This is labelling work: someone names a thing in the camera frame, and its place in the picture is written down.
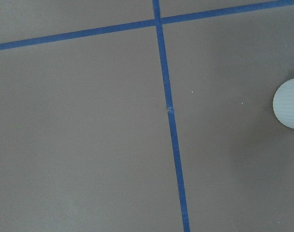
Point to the white ribbed HOME mug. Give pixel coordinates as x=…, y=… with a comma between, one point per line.
x=283, y=104

